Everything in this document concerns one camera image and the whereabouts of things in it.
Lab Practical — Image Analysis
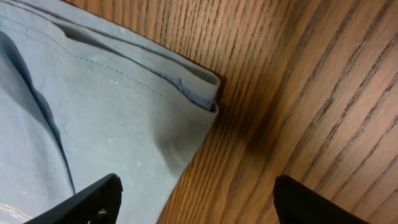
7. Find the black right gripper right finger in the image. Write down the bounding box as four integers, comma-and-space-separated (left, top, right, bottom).
273, 175, 367, 224

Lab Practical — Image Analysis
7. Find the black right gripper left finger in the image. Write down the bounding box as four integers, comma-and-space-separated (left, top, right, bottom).
26, 174, 123, 224

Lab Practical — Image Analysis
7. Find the light blue t-shirt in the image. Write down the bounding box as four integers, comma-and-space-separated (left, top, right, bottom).
1, 1, 220, 223

